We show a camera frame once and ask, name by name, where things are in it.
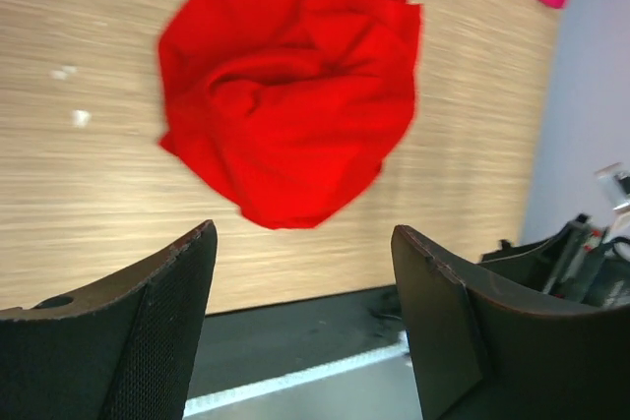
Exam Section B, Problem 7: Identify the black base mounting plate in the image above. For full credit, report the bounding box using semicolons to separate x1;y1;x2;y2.
188;285;403;399

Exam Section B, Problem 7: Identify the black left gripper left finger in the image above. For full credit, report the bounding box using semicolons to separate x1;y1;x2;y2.
1;220;218;420

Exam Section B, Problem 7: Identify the white slotted cable duct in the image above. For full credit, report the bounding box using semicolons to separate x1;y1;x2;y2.
183;338;409;419

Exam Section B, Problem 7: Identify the red t shirt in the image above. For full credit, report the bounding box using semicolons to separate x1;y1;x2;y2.
157;0;421;229

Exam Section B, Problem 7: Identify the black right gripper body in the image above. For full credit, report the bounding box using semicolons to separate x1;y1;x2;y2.
479;213;629;307

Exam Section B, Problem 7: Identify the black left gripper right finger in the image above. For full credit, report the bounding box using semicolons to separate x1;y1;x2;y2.
391;225;629;419

